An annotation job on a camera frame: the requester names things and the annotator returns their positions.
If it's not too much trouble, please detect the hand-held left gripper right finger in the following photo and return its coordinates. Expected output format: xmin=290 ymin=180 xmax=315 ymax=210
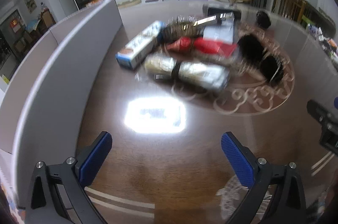
xmin=221 ymin=131 xmax=308 ymax=224

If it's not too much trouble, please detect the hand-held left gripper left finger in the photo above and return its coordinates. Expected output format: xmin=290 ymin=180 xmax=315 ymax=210
xmin=25 ymin=131 xmax=113 ymax=224

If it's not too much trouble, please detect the red snack packet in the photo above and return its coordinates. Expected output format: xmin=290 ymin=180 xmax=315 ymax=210
xmin=166 ymin=37 xmax=239 ymax=59

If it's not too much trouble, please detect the long blue white carton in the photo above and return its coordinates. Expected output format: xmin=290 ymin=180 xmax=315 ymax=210
xmin=116 ymin=20 xmax=165 ymax=70

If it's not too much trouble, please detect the grey box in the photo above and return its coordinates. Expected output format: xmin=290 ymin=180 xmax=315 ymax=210
xmin=203 ymin=20 xmax=236 ymax=45

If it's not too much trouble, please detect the black rectangular box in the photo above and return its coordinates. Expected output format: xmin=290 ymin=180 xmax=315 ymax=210
xmin=202 ymin=3 xmax=242 ymax=26

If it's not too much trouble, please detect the grey partition board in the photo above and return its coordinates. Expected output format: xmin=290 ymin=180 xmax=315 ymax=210
xmin=0 ymin=0 xmax=124 ymax=157

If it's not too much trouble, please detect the dark round object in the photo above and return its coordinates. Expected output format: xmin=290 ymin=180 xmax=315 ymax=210
xmin=256 ymin=10 xmax=272 ymax=29

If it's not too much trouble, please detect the wooden dining chair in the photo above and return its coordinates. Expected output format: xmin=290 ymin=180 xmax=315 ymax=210
xmin=274 ymin=0 xmax=308 ymax=22

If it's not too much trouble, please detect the framed wall painting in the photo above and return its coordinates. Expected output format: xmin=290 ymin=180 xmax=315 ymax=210
xmin=25 ymin=0 xmax=37 ymax=14

